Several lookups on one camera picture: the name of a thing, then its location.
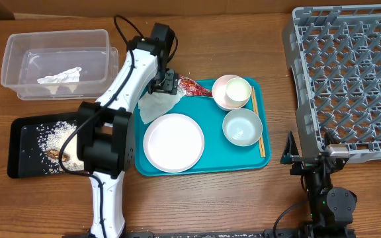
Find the red snack wrapper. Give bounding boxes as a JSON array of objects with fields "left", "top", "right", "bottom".
[{"left": 178, "top": 75, "right": 212, "bottom": 97}]

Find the white napkin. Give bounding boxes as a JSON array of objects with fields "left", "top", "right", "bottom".
[{"left": 138, "top": 93, "right": 183, "bottom": 124}]

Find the grey-green bowl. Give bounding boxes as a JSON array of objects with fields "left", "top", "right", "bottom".
[{"left": 222, "top": 108, "right": 257, "bottom": 147}]

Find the white cup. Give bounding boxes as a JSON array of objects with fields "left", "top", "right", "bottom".
[{"left": 226, "top": 77, "right": 251, "bottom": 106}]

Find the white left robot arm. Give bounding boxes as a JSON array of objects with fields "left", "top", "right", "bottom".
[{"left": 76, "top": 23, "right": 177, "bottom": 237}]

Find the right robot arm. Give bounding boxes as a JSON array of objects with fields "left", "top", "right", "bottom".
[{"left": 273, "top": 132, "right": 357, "bottom": 237}]

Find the grey dishwasher rack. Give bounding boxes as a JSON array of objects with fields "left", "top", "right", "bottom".
[{"left": 282, "top": 4, "right": 381, "bottom": 163}]

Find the black food waste tray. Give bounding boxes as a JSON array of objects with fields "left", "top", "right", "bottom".
[{"left": 7, "top": 112, "right": 76, "bottom": 179}]

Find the wooden chopstick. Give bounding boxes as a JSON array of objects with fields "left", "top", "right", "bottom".
[
  {"left": 251, "top": 87, "right": 265, "bottom": 157},
  {"left": 252, "top": 85, "right": 267, "bottom": 158}
]

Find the pink bowl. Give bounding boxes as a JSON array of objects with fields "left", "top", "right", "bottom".
[{"left": 212, "top": 75, "right": 249, "bottom": 111}]

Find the white round plate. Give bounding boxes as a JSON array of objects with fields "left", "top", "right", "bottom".
[{"left": 143, "top": 113, "right": 205, "bottom": 173}]

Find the teal plastic tray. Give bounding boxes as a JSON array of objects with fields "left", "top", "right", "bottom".
[{"left": 134, "top": 78, "right": 271, "bottom": 177}]

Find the clear plastic bin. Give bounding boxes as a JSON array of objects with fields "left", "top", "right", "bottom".
[{"left": 1, "top": 29, "right": 119, "bottom": 100}]

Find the white crumpled tissue in bin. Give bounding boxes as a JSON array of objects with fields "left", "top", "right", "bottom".
[{"left": 37, "top": 67, "right": 82, "bottom": 84}]

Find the pile of white rice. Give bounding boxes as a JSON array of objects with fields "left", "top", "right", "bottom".
[{"left": 19, "top": 120, "right": 77, "bottom": 177}]

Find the brown food scrap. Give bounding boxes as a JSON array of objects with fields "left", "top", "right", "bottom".
[{"left": 45, "top": 149, "right": 70, "bottom": 163}]

